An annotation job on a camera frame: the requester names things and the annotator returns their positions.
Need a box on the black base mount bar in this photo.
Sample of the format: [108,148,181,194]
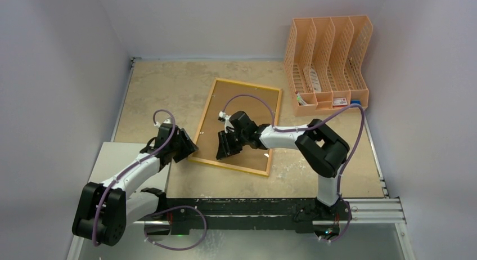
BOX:
[131,198,353,237]

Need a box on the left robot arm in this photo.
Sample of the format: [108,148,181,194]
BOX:
[72,123,199,246]

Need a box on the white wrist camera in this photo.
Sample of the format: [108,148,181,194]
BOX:
[154,118,173,128]
[218,111,234,133]

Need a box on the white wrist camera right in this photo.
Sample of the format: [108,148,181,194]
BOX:
[218,111,234,133]

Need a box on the red white small box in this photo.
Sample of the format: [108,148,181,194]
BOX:
[332,97,348,108]

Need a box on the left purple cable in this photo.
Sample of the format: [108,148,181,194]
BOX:
[91,109,208,252]

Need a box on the orange plastic file organizer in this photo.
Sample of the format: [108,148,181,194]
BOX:
[283,15,373,116]

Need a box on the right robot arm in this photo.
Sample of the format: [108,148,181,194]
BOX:
[216,111,350,219]

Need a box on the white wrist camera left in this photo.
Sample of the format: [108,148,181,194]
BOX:
[154,118,173,128]

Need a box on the white label card in organizer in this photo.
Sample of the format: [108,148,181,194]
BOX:
[304,66,322,93]

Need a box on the yellow wooden picture frame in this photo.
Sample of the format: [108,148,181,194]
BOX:
[187,78,283,177]

